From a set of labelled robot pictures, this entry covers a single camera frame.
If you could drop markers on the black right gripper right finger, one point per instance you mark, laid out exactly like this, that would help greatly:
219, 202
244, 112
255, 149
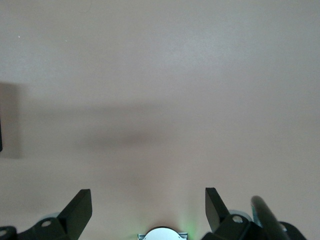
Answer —
225, 227

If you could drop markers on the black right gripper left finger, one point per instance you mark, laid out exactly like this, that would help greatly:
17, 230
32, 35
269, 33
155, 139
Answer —
65, 225

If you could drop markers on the black plastic box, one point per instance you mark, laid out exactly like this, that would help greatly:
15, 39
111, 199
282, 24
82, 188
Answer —
0, 135

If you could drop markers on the brown table mat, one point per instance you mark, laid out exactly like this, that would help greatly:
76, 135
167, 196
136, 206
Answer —
175, 62

